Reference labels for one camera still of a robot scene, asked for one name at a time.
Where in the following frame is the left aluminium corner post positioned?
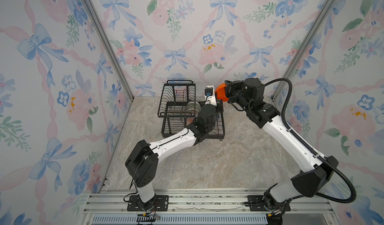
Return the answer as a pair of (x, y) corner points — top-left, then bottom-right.
(81, 0), (134, 102)

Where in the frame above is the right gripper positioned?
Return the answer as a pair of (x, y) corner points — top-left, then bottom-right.
(225, 80), (253, 116)

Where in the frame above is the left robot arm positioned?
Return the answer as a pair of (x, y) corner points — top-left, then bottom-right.
(125, 104), (219, 205)

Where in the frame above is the right aluminium corner post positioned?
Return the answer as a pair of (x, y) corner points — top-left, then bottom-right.
(271, 0), (346, 101)

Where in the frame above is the black wire dish rack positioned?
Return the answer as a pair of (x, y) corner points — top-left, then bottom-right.
(158, 80), (225, 141)

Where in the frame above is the green geometric pattern bowl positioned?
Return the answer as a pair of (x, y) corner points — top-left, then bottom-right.
(187, 101), (202, 114)

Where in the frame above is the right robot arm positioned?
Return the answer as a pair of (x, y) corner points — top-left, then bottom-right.
(225, 78), (338, 211)

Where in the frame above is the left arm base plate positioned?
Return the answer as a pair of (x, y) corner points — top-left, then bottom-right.
(127, 195), (169, 212)

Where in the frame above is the aluminium mounting rail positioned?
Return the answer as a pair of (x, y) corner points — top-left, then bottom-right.
(78, 189), (340, 225)

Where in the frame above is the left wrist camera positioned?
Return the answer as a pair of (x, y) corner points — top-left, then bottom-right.
(205, 85), (217, 107)

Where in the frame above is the orange plastic bowl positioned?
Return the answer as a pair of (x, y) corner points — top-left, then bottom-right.
(215, 83), (229, 103)

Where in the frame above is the aluminium corner post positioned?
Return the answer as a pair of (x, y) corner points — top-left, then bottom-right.
(271, 0), (346, 101)
(81, 0), (134, 102)

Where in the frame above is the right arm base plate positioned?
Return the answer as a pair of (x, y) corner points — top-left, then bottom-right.
(245, 195), (291, 212)

